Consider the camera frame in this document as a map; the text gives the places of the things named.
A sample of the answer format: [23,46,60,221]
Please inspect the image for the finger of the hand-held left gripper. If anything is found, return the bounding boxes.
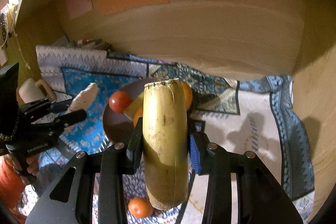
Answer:
[34,109,88,138]
[19,98,74,120]

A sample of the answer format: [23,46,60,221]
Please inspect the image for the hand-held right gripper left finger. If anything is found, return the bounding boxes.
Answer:
[25,118,144,224]

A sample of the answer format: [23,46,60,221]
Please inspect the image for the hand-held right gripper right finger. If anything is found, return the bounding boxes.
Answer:
[187,122,304,224]

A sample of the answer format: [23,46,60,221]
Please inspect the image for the dark brown round plate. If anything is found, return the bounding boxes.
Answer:
[102,78,195,148]

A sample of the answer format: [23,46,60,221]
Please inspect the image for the large orange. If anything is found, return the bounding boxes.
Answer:
[181,81,194,111]
[133,107,144,128]

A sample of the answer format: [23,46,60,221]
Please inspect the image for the green banana pieces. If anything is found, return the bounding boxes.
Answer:
[142,78,190,211]

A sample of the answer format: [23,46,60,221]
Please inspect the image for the yellow sugarcane piece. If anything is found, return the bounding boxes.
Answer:
[124,94,144,120]

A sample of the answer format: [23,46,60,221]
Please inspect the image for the red tomato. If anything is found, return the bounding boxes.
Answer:
[109,91,133,114]

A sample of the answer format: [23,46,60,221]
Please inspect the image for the person's left hand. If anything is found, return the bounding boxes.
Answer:
[26,155,40,176]

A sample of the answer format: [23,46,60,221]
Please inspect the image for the white mug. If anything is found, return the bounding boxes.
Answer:
[18,78,56,104]

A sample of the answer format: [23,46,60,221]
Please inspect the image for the small tangerine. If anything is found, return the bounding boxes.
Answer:
[127,197,154,219]

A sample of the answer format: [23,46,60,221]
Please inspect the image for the stack of booklets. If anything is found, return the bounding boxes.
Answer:
[64,38,112,52]

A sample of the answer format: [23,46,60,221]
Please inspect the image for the blue patterned tablecloth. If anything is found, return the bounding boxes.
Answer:
[20,45,315,224]

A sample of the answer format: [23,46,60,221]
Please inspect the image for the pink sticky note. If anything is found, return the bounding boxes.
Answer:
[66,0,94,20]

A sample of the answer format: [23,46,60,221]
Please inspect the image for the wooden desk hutch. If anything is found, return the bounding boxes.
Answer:
[10,0,336,224]

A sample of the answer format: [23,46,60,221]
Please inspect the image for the white hanging cord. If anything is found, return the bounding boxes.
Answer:
[11,4,31,70]

